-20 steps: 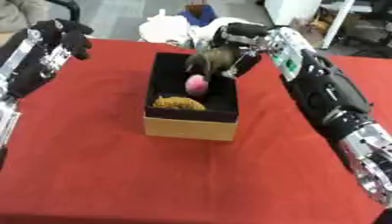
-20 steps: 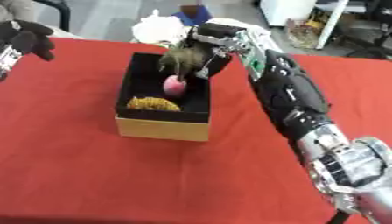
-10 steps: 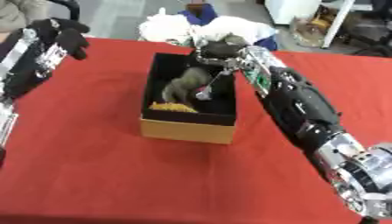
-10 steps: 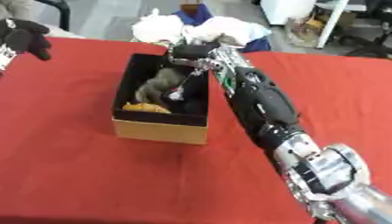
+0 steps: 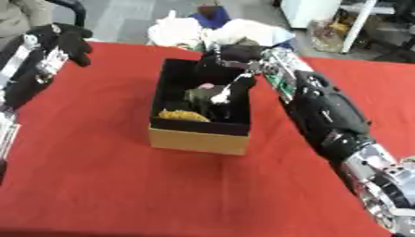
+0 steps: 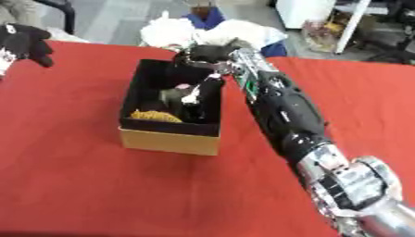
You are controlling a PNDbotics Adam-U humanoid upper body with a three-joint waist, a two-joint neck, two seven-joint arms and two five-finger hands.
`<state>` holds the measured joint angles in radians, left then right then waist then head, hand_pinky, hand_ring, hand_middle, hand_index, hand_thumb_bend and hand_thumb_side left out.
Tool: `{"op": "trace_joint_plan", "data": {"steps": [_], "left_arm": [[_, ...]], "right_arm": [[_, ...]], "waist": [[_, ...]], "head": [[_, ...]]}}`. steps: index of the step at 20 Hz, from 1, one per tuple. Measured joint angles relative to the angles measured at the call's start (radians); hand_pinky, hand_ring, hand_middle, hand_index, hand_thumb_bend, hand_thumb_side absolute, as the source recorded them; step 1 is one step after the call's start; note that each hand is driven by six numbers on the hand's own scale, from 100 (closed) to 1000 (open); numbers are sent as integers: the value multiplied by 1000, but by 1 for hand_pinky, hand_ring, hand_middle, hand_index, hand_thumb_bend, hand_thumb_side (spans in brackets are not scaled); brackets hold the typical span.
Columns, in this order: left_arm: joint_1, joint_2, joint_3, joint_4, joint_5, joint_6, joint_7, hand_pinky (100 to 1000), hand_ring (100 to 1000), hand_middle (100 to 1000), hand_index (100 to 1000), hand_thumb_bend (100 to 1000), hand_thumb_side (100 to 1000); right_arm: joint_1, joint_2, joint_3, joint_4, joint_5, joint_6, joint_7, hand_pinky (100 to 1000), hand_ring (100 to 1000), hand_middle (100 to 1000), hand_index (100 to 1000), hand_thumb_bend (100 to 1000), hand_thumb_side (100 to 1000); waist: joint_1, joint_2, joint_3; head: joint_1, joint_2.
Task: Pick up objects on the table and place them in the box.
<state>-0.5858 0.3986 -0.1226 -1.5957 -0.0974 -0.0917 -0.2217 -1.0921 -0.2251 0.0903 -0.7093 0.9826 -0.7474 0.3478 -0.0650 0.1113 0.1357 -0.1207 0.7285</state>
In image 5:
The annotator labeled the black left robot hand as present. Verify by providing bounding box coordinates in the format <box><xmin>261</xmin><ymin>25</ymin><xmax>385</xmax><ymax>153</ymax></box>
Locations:
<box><xmin>24</xmin><ymin>22</ymin><xmax>96</xmax><ymax>68</ymax></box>

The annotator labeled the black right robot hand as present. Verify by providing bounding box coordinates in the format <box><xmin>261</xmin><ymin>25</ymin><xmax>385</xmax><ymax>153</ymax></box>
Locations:
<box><xmin>195</xmin><ymin>44</ymin><xmax>271</xmax><ymax>106</ymax></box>

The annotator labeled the dark green soft toy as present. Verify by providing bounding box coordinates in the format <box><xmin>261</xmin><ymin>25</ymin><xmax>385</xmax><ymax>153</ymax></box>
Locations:
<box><xmin>182</xmin><ymin>87</ymin><xmax>233</xmax><ymax>122</ymax></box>

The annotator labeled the tan cardboard box black inside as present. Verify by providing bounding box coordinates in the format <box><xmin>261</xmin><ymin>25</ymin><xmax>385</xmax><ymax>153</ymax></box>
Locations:
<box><xmin>147</xmin><ymin>57</ymin><xmax>255</xmax><ymax>156</ymax></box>

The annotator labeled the white cloth pile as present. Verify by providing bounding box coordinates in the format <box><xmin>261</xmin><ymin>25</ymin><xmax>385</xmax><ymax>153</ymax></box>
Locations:
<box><xmin>145</xmin><ymin>9</ymin><xmax>297</xmax><ymax>52</ymax></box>

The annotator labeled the blue chair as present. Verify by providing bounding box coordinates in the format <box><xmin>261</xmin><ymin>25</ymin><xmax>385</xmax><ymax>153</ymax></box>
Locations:
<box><xmin>188</xmin><ymin>4</ymin><xmax>233</xmax><ymax>31</ymax></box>

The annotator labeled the small pink toy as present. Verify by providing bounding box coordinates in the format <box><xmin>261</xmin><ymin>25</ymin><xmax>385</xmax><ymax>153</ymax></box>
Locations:
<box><xmin>195</xmin><ymin>82</ymin><xmax>218</xmax><ymax>91</ymax></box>

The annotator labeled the person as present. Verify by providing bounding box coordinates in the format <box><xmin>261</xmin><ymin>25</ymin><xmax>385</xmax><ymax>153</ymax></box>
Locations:
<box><xmin>0</xmin><ymin>0</ymin><xmax>57</xmax><ymax>43</ymax></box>

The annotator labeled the white cabinet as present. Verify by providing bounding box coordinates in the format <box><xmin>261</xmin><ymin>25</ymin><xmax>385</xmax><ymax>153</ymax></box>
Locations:
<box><xmin>279</xmin><ymin>0</ymin><xmax>344</xmax><ymax>31</ymax></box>

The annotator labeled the yellow textured toy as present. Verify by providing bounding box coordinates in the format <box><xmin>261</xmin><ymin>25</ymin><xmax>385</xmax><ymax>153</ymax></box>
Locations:
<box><xmin>157</xmin><ymin>108</ymin><xmax>213</xmax><ymax>123</ymax></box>

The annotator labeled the clear plastic bag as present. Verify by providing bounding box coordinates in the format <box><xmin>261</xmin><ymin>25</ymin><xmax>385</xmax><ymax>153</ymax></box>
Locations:
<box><xmin>306</xmin><ymin>18</ymin><xmax>350</xmax><ymax>54</ymax></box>

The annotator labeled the white table leg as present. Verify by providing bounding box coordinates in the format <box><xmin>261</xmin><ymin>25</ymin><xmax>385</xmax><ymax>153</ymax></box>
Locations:
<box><xmin>338</xmin><ymin>0</ymin><xmax>380</xmax><ymax>55</ymax></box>

